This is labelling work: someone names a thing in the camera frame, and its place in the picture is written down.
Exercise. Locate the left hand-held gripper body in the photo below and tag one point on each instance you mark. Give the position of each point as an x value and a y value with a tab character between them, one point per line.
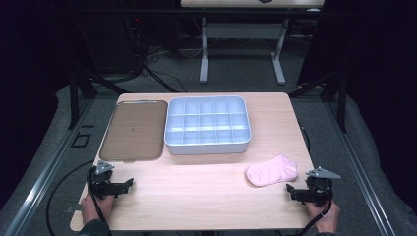
100	183

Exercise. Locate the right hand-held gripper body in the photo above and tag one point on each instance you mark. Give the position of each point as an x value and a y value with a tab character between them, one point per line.
319	190

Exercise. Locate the pink sock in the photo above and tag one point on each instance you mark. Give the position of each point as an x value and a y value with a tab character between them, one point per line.
272	172

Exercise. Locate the person's left hand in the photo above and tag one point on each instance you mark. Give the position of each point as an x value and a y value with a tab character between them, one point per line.
90	209

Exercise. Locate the person's right hand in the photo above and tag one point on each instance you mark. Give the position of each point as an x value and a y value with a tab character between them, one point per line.
329	219

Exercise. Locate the brown flat tray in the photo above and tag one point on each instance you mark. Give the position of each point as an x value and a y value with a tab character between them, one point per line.
134	131

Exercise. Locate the black metal stand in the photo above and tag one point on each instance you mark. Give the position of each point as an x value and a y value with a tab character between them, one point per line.
73	98
342	105

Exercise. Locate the white compartment organizer box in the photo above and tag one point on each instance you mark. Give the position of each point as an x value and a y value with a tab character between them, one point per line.
207	124

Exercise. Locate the desk with white legs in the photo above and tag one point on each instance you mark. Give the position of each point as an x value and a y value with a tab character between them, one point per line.
244	31

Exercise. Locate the aluminium floor rail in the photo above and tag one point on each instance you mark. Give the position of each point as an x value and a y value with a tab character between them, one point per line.
360	177
42	177

